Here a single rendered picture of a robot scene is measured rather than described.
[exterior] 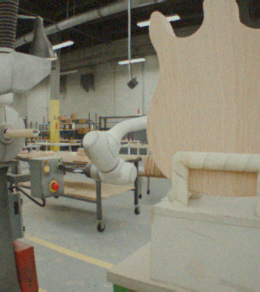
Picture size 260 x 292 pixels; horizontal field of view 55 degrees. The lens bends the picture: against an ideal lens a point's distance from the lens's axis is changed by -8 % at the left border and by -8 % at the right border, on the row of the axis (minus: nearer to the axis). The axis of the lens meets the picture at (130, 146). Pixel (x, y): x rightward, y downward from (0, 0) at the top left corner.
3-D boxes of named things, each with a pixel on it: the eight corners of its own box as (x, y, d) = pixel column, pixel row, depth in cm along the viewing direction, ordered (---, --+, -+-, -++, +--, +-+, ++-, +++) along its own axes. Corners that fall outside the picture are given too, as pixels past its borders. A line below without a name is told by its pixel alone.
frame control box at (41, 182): (8, 204, 138) (5, 157, 136) (37, 198, 156) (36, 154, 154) (36, 213, 125) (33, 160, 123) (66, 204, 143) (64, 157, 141)
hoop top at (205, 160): (169, 167, 52) (170, 151, 52) (175, 166, 55) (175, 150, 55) (274, 175, 41) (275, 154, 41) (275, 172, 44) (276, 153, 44)
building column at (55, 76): (48, 163, 1089) (50, 23, 1057) (55, 162, 1124) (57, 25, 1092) (55, 163, 1067) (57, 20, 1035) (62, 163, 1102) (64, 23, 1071)
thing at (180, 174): (169, 207, 53) (169, 160, 52) (175, 203, 55) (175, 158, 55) (184, 208, 51) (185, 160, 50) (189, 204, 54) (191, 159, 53)
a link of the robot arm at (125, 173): (114, 168, 129) (101, 151, 121) (143, 170, 121) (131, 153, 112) (106, 188, 124) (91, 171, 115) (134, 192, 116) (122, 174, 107)
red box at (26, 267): (1, 284, 145) (-8, 230, 143) (16, 277, 156) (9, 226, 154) (24, 299, 132) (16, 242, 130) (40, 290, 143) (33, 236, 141)
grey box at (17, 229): (-3, 235, 141) (-10, 141, 138) (11, 230, 150) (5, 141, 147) (11, 242, 133) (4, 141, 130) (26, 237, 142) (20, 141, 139)
